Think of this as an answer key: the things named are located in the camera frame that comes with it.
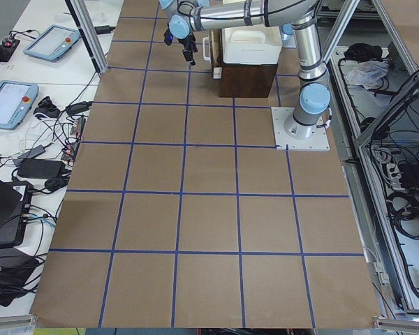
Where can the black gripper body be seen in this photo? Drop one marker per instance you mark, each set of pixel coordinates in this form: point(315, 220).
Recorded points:
point(184, 42)

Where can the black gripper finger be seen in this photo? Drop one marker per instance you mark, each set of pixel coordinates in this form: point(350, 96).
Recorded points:
point(188, 55)

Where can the white drawer handle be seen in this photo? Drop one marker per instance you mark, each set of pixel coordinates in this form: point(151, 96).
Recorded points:
point(206, 49)

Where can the wooden drawer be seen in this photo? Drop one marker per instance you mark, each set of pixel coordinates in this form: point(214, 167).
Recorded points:
point(215, 53)

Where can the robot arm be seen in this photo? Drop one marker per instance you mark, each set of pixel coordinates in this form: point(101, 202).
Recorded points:
point(185, 17)

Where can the white tray cabinet top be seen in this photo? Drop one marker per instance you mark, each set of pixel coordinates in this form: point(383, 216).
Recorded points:
point(256, 45)

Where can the upper teach pendant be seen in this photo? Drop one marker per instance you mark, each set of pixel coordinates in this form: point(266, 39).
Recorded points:
point(53, 43)

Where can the teach pendant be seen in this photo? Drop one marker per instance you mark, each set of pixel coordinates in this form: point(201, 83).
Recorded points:
point(16, 99)
point(53, 43)

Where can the white crumpled cloth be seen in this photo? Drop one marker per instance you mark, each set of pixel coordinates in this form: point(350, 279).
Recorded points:
point(368, 75)

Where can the lower teach pendant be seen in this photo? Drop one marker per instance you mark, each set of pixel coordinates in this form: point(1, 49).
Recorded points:
point(16, 99)

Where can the black power brick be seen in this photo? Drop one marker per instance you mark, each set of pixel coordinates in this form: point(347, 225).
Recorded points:
point(40, 169)

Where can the black laptop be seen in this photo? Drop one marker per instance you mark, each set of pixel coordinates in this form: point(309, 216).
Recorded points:
point(15, 200)

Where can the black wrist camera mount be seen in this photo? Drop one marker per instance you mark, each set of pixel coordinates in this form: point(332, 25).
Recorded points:
point(168, 37)

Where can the dark brown cabinet frame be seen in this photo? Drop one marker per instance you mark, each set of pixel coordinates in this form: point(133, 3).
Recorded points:
point(244, 81)

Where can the aluminium frame rail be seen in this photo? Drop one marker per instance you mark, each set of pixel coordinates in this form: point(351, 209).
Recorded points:
point(83, 22)

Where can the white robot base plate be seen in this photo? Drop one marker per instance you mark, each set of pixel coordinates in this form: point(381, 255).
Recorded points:
point(290, 135)

